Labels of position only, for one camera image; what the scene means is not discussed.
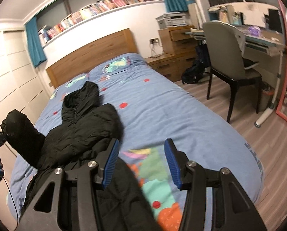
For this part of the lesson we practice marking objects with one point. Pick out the black hooded puffer jacket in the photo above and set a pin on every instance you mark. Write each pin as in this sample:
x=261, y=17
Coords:
x=85, y=125

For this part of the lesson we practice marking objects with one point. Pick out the grey chair with black legs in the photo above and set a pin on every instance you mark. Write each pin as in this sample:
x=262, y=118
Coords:
x=222, y=50

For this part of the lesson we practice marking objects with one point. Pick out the white wardrobe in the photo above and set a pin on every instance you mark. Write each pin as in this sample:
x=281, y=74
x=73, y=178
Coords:
x=13, y=77

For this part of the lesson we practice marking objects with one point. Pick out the wooden dresser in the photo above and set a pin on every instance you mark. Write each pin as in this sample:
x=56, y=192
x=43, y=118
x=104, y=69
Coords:
x=179, y=39

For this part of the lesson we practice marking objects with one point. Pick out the row of books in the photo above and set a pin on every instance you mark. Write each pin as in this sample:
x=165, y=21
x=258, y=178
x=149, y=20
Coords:
x=97, y=7

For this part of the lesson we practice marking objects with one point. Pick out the grey waste bin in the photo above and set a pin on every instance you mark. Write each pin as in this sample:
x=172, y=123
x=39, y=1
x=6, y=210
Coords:
x=267, y=99

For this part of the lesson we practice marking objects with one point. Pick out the wooden nightstand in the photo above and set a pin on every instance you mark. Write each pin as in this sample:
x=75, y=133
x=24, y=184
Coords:
x=167, y=65

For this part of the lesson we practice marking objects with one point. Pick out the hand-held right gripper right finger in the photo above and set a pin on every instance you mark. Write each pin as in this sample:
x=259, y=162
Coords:
x=172, y=163

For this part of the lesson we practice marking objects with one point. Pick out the wall socket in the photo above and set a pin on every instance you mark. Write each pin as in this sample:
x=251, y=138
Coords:
x=155, y=40

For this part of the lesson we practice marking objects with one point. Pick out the white study desk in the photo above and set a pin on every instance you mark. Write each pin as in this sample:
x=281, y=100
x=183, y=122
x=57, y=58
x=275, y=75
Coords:
x=261, y=43

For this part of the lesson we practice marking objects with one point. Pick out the black backpack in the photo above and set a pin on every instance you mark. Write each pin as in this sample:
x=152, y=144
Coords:
x=194, y=73

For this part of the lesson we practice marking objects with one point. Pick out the wooden headboard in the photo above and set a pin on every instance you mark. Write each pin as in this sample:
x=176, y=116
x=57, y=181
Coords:
x=97, y=50

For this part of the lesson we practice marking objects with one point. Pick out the blue printed bedspread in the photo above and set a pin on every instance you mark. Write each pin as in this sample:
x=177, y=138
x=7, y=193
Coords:
x=169, y=101

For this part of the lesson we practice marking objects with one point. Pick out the white printer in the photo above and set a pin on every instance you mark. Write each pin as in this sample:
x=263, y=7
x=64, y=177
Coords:
x=172, y=20

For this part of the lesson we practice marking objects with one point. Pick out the pink framed mirror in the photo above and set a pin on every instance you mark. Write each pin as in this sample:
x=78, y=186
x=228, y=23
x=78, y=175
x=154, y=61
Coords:
x=281, y=65

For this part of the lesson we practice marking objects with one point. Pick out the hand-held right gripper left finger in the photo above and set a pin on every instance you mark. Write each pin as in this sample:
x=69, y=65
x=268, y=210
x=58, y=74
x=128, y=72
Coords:
x=111, y=163

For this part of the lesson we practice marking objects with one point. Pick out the dark blue hanging bag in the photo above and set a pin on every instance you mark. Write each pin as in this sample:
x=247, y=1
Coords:
x=202, y=55

